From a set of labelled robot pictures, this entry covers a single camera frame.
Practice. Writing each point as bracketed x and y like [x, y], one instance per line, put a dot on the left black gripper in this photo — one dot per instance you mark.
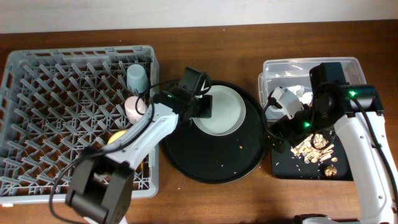
[203, 106]

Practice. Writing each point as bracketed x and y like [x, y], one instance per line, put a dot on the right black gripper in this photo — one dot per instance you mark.
[278, 137]

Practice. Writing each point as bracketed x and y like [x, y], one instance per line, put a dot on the white paper napkin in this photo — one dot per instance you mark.
[302, 93]

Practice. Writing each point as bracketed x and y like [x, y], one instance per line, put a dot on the food scraps pile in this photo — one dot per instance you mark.
[314, 149]

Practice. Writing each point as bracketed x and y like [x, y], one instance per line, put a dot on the light grey round plate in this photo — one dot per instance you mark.
[228, 112]

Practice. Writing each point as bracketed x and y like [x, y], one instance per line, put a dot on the blue plastic cup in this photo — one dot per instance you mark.
[137, 79]

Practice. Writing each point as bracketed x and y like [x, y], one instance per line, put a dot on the pink plastic cup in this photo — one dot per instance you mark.
[135, 108]

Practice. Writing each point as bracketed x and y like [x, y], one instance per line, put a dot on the yellow bowl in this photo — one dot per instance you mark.
[116, 136]

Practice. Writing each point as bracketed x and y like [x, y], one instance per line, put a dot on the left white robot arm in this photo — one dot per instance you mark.
[102, 182]

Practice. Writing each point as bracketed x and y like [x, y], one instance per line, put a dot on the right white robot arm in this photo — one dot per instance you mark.
[353, 113]

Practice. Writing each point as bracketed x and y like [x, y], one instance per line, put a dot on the grey plastic dishwasher rack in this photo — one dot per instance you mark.
[56, 102]

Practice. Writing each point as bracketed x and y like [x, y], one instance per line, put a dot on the clear plastic storage bin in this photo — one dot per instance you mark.
[295, 71]

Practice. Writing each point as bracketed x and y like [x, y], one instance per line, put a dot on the walnut-like food piece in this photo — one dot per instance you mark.
[330, 171]

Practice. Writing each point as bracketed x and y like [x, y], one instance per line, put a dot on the black rectangular tray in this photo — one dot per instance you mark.
[286, 166]

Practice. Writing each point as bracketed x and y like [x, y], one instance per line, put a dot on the round black serving tray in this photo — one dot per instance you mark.
[218, 159]

